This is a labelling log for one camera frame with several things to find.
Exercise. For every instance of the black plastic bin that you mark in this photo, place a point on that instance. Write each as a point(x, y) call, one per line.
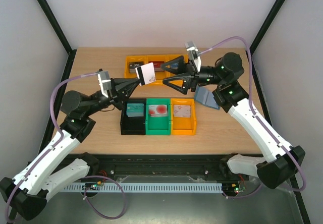
point(135, 125)

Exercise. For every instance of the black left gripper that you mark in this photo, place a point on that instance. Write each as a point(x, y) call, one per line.
point(116, 94)

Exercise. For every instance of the orange rear triple bin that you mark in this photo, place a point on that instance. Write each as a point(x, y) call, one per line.
point(157, 59)

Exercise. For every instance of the orange front plastic bin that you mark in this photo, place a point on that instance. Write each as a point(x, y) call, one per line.
point(183, 126)

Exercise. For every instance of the black frame post left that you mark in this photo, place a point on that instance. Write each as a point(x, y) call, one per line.
point(56, 26)

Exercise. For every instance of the red card in rear bin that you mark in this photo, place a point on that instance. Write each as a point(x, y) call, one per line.
point(158, 66)

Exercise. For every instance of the white red circle card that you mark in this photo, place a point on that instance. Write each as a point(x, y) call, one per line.
point(158, 110)

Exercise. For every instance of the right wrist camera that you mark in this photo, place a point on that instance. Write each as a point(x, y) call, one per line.
point(193, 51)

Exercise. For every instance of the white patterned card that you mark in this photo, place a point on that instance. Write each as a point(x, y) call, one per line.
point(182, 111)

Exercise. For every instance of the blue card in rear bin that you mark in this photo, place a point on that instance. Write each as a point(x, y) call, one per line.
point(173, 64)

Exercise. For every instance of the green plastic bin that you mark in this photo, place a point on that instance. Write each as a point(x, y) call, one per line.
point(160, 125)

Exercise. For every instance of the blue leather card holder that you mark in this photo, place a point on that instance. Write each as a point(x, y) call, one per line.
point(205, 97)

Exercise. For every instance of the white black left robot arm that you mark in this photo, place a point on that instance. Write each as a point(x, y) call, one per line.
point(29, 191)

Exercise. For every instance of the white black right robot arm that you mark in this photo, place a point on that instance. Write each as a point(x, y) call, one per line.
point(280, 160)

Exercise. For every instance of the black frame post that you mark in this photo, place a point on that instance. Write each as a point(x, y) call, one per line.
point(266, 25)
point(56, 26)

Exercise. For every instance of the teal credit card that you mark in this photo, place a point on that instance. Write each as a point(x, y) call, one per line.
point(135, 110)

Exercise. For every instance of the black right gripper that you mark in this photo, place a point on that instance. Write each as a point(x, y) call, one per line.
point(188, 73)

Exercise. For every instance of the white card with grey stripe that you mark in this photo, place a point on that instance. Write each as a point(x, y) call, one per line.
point(146, 74)

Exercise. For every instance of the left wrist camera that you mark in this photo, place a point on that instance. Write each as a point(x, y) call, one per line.
point(104, 82)

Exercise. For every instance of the light blue slotted cable duct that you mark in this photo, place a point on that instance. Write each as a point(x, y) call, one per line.
point(146, 188)

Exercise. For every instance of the black frame post right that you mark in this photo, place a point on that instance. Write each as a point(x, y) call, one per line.
point(266, 25)

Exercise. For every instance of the dark card in rear bin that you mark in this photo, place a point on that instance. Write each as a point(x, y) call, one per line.
point(134, 65)

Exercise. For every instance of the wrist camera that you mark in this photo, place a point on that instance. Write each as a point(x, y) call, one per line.
point(104, 82)
point(193, 51)

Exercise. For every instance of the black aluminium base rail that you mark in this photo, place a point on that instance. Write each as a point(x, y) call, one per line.
point(208, 167)

